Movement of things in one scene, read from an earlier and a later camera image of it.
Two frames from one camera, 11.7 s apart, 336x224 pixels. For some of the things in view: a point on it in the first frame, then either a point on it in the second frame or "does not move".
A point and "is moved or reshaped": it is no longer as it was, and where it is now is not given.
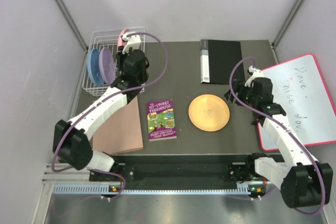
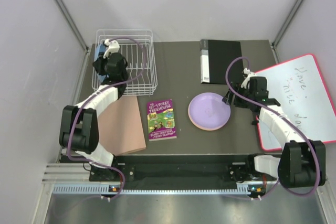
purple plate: (107, 65) is moved or reshaped
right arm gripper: (238, 86) does not move
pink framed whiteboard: (298, 87) does not move
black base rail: (229, 168) does not move
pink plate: (121, 42) -> (210, 129)
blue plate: (94, 66) -> (100, 48)
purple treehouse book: (161, 121) does not move
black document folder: (218, 59) does not move
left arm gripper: (119, 57) -> (97, 64)
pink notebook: (121, 132) does not move
